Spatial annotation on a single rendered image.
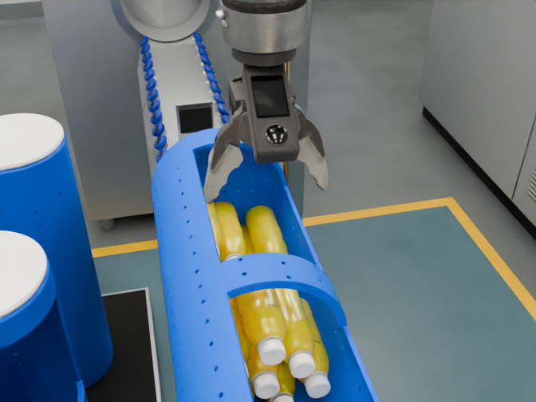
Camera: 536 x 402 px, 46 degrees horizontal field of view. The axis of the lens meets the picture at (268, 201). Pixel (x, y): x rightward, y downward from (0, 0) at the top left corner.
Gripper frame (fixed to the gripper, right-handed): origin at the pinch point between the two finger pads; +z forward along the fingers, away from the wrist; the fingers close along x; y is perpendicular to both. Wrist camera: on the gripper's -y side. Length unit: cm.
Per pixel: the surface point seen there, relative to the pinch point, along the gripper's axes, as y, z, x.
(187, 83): 136, 48, 2
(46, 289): 33, 40, 38
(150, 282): 140, 140, 24
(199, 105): 91, 33, 1
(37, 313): 29, 42, 40
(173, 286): 13.2, 24.8, 13.1
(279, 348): -2.4, 25.4, -1.2
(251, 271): 6.3, 17.4, 1.3
